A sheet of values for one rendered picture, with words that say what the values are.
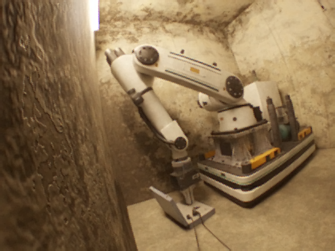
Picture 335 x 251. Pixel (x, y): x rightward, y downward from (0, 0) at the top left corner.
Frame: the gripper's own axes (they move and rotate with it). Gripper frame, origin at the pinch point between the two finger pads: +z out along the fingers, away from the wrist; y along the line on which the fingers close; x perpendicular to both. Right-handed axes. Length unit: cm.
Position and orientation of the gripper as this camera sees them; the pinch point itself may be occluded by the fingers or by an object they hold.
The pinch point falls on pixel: (190, 199)
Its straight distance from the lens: 140.3
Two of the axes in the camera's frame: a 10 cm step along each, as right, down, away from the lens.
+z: 2.3, 9.7, -0.4
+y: 8.6, -1.8, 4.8
